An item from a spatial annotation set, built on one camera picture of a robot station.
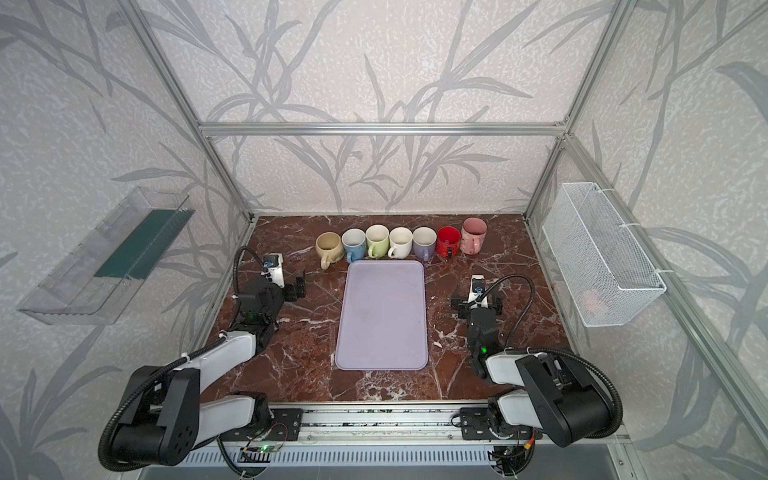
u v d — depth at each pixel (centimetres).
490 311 77
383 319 91
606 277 61
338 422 75
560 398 43
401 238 105
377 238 103
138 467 42
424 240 109
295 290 79
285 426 72
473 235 102
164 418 41
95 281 64
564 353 46
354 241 104
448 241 108
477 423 74
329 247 104
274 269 75
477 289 73
